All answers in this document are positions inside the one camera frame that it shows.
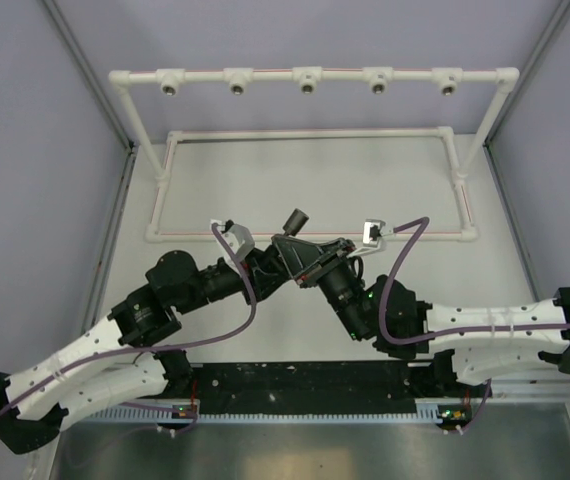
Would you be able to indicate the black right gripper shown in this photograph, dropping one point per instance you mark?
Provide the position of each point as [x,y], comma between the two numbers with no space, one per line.
[332,257]

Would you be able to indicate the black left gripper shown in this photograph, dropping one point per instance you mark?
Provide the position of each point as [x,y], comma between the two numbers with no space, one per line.
[264,279]

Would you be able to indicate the grey faucet knob part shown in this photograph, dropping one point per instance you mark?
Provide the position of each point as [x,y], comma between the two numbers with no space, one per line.
[295,222]

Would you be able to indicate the small black water faucet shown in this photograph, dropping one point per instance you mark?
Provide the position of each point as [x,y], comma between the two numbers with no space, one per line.
[276,256]

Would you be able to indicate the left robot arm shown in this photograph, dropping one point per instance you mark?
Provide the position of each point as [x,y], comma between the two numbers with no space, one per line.
[123,356]

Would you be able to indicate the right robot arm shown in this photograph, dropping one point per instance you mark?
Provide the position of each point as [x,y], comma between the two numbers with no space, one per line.
[476,344]

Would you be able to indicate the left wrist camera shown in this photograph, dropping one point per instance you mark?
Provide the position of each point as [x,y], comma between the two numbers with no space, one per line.
[237,239]

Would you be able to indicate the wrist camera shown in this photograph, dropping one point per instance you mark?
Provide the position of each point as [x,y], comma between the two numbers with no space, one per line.
[372,237]
[237,239]

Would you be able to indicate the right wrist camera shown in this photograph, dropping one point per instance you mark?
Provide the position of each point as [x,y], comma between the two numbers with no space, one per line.
[372,237]

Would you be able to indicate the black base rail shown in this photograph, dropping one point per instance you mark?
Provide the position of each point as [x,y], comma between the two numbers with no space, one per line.
[317,388]

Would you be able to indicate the left aluminium frame post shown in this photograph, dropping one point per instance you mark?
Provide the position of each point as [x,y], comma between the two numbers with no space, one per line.
[102,263]

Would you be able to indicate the aluminium frame post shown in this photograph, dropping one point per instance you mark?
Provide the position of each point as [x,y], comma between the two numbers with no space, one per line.
[530,156]
[102,263]

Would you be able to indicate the white PVC pipe frame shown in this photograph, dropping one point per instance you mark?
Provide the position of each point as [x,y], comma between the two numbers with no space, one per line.
[308,78]

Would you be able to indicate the grey slotted cable duct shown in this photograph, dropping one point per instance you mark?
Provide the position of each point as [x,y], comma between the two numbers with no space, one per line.
[182,411]

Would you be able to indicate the right aluminium frame post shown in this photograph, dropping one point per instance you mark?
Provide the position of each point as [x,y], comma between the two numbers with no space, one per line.
[530,156]

